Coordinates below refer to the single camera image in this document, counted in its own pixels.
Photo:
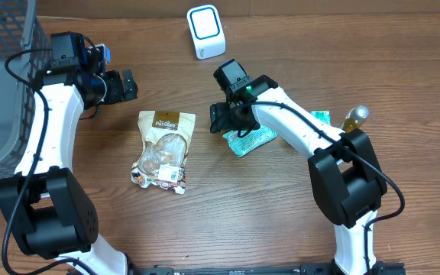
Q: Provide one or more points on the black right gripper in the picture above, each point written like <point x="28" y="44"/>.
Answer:
<point x="223" y="118"/>

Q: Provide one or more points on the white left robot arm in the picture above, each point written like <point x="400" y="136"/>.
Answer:
<point x="47" y="211"/>

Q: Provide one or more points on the teal wet wipes pack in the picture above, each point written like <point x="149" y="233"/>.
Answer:
<point x="242" y="146"/>

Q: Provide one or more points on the white barcode scanner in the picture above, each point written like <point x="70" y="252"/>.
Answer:
<point x="206" y="31"/>

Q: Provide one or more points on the small teal tissue pack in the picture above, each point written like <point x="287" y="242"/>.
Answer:
<point x="322" y="115"/>

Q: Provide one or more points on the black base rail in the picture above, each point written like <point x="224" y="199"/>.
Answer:
<point x="380" y="268"/>

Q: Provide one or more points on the grey plastic mesh basket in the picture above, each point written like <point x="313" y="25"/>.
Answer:
<point x="24" y="49"/>

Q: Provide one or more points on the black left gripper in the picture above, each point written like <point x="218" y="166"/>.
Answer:
<point x="120" y="86"/>

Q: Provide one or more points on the Pantree snack bag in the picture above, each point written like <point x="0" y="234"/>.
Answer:
<point x="166" y="137"/>

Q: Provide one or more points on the yellow liquid bottle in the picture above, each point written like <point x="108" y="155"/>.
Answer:
<point x="355" y="118"/>

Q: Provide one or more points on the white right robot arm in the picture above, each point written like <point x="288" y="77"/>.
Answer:
<point x="344" y="171"/>

